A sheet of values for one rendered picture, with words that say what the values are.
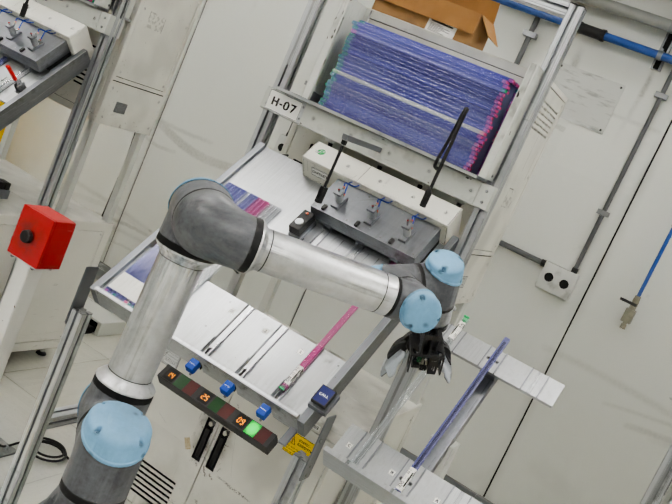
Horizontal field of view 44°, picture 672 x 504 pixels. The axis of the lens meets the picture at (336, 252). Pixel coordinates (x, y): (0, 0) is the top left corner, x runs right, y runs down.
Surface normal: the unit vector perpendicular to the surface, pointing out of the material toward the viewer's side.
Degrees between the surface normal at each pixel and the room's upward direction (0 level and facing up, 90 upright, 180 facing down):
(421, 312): 90
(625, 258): 90
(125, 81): 90
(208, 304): 44
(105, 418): 8
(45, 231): 90
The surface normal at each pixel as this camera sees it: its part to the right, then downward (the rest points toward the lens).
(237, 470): -0.42, -0.03
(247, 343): 0.00, -0.67
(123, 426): 0.43, -0.86
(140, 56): 0.81, 0.43
